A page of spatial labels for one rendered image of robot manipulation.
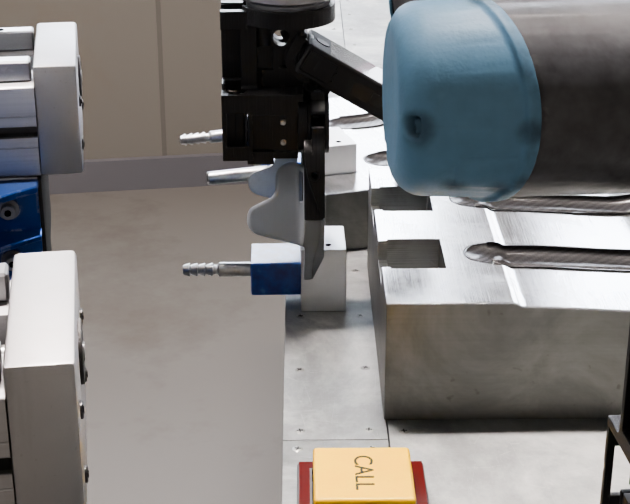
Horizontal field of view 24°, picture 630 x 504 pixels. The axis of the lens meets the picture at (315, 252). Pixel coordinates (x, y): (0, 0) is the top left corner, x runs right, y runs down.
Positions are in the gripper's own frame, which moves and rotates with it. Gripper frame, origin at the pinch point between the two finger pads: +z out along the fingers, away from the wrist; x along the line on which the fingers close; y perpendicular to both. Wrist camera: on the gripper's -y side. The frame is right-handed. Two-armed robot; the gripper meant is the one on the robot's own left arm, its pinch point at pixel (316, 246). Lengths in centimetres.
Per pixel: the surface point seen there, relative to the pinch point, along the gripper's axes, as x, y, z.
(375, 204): -1.6, -4.8, -2.9
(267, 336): -151, 5, 85
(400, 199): -1.8, -6.9, -3.2
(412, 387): 19.9, -6.0, 2.1
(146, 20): -235, 33, 42
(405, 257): 9.0, -6.4, -2.9
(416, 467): 29.3, -5.4, 2.6
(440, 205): 2.4, -9.6, -4.4
